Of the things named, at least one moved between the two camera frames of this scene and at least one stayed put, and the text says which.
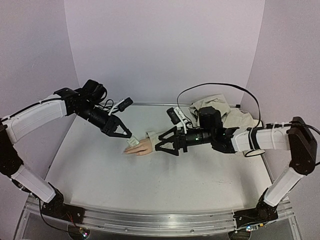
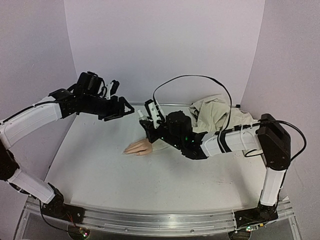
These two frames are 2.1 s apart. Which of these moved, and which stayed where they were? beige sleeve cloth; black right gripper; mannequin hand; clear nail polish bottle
Moved: black right gripper; clear nail polish bottle
Stayed: beige sleeve cloth; mannequin hand
